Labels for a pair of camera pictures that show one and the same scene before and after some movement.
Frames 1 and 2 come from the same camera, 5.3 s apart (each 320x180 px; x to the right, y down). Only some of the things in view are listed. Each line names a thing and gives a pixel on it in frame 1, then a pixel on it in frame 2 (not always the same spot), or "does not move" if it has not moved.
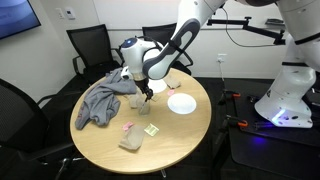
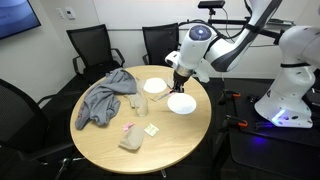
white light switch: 59,13 does not move
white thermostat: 70,13 does not move
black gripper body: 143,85 to 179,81
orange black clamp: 237,122 does not move
